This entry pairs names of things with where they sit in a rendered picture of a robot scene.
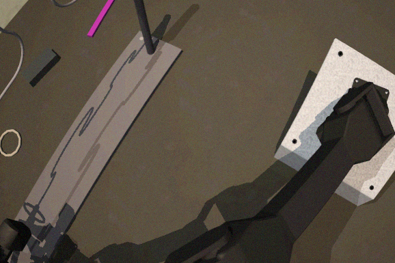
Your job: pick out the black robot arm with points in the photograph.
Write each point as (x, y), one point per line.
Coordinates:
(354, 132)

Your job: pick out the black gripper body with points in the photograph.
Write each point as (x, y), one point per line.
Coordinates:
(14, 235)

